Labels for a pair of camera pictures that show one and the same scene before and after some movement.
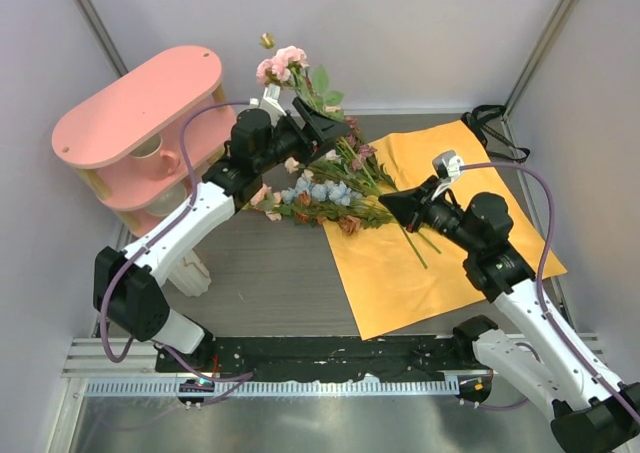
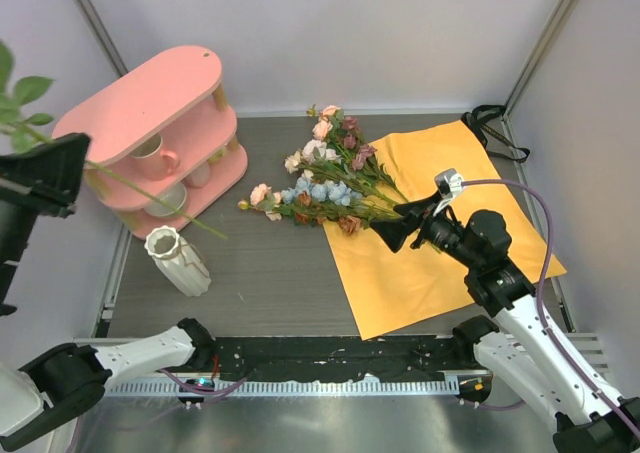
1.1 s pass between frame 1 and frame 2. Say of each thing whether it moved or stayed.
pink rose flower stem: moved
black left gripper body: moved
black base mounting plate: stayed
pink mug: stayed
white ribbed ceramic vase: stayed
